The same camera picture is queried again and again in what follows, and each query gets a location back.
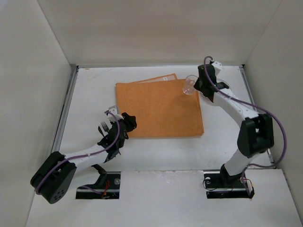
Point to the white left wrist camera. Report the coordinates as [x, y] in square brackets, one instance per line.
[112, 114]

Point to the orange cloth placemat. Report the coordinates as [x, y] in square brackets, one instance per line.
[161, 108]

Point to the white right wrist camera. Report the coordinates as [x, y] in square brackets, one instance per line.
[217, 67]

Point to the clear drinking glass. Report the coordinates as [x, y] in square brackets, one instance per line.
[190, 81]

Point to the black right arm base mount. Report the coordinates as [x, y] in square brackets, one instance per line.
[220, 185]

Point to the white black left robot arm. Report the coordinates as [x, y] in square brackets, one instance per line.
[53, 178]

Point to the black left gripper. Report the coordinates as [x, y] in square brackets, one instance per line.
[110, 133]

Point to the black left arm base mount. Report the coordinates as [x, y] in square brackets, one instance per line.
[105, 187]

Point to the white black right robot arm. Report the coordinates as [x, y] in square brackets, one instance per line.
[256, 130]

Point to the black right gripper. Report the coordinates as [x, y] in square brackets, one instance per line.
[200, 85]

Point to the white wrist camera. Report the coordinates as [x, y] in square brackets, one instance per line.
[112, 114]
[217, 67]

